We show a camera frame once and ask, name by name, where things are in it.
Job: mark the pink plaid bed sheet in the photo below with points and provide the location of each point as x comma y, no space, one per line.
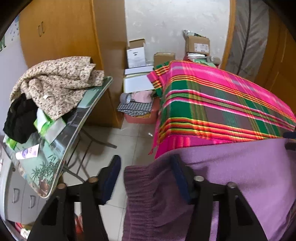
208,104

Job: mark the green tissue pack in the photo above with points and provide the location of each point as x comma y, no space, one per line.
11,142
45,126

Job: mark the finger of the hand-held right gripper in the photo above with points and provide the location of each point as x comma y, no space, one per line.
291,146
291,135

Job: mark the wooden door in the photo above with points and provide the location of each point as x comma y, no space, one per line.
277,58

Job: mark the red plastic basin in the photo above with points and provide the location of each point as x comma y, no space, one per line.
141,119

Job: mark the white flat box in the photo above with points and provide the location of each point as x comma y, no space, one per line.
136,83
138,70

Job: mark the cartoon wall sticker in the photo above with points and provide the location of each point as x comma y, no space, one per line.
13,30

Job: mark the folding table with printed top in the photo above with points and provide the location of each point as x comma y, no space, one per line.
46,166

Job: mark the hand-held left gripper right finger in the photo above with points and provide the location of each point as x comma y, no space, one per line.
182,185

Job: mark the white lotion tube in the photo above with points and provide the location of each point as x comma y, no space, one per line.
27,153

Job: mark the black garment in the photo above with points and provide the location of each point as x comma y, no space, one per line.
18,122

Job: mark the wooden wardrobe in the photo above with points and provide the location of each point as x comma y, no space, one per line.
60,34

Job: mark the white open cardboard box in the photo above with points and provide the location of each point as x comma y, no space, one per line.
136,55

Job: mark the beige floral garment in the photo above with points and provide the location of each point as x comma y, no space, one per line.
57,81

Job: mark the purple sweater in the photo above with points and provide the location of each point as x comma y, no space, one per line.
231,166

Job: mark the pink cloth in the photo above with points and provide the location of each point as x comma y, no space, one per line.
143,96

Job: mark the clear plastic door curtain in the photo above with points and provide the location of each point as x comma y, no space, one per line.
247,34

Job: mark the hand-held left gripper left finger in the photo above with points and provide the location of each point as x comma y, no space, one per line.
111,183

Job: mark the white plastic package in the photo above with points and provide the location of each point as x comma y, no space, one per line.
196,56

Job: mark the plain brown cardboard box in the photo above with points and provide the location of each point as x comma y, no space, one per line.
163,59

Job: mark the brown labelled cardboard box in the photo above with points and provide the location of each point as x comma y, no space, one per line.
198,45

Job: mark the grey tape roll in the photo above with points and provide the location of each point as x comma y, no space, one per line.
126,98

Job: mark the grey drawer cabinet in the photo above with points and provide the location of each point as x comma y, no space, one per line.
20,204

